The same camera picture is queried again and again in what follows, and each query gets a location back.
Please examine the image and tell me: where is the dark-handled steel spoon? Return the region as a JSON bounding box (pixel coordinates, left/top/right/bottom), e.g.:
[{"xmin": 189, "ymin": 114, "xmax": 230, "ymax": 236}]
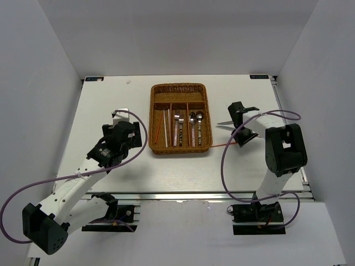
[{"xmin": 196, "ymin": 111, "xmax": 204, "ymax": 146}]

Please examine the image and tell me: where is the pink-handled spoon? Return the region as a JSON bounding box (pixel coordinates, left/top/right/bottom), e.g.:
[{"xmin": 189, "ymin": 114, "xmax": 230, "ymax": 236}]
[{"xmin": 189, "ymin": 112, "xmax": 197, "ymax": 147}]

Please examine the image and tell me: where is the white chopstick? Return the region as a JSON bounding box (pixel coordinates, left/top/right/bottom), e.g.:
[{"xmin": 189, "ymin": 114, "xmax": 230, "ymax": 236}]
[
  {"xmin": 167, "ymin": 109, "xmax": 170, "ymax": 141},
  {"xmin": 163, "ymin": 109, "xmax": 168, "ymax": 147}
]

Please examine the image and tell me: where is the pink-handled fork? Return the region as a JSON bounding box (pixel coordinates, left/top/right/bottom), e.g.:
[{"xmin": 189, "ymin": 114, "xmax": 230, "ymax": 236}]
[{"xmin": 174, "ymin": 113, "xmax": 180, "ymax": 147}]

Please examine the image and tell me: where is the dark-handled fork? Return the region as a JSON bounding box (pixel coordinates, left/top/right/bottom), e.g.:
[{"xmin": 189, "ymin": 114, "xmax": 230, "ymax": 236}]
[{"xmin": 179, "ymin": 118, "xmax": 184, "ymax": 146}]

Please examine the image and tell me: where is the orange chopstick long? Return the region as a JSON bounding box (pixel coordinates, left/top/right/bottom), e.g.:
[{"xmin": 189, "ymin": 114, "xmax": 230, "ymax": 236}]
[{"xmin": 211, "ymin": 142, "xmax": 238, "ymax": 148}]

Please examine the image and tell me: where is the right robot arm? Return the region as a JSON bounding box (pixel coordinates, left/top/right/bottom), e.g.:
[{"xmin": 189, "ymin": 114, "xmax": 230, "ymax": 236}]
[{"xmin": 228, "ymin": 101, "xmax": 307, "ymax": 221}]

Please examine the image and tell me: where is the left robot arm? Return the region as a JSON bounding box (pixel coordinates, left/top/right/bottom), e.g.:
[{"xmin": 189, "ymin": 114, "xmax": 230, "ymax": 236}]
[{"xmin": 22, "ymin": 121, "xmax": 142, "ymax": 255}]

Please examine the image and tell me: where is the right blue corner label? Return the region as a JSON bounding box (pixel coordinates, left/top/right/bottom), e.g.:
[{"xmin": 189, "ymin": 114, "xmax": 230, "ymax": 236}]
[{"xmin": 249, "ymin": 74, "xmax": 269, "ymax": 79}]

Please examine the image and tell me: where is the blue corner label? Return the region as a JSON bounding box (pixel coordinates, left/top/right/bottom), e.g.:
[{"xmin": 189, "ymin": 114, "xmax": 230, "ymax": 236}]
[
  {"xmin": 249, "ymin": 74, "xmax": 269, "ymax": 79},
  {"xmin": 84, "ymin": 76, "xmax": 104, "ymax": 82}
]

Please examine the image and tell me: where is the wicker cutlery tray basket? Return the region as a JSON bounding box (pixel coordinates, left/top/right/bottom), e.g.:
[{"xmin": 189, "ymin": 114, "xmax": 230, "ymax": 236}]
[{"xmin": 148, "ymin": 83, "xmax": 213, "ymax": 155}]

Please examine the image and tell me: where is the left blue corner label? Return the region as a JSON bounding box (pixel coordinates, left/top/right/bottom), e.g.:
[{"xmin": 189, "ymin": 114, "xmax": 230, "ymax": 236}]
[{"xmin": 84, "ymin": 76, "xmax": 104, "ymax": 82}]

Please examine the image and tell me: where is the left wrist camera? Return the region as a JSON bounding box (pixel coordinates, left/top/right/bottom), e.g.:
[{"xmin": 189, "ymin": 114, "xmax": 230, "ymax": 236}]
[{"xmin": 111, "ymin": 108, "xmax": 130, "ymax": 127}]

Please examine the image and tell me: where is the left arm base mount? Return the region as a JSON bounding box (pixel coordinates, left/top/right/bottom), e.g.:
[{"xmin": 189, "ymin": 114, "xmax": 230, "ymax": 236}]
[{"xmin": 81, "ymin": 192, "xmax": 140, "ymax": 233}]

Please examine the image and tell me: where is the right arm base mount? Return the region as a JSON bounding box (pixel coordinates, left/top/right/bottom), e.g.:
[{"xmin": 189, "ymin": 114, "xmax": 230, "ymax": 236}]
[{"xmin": 227, "ymin": 202, "xmax": 286, "ymax": 236}]

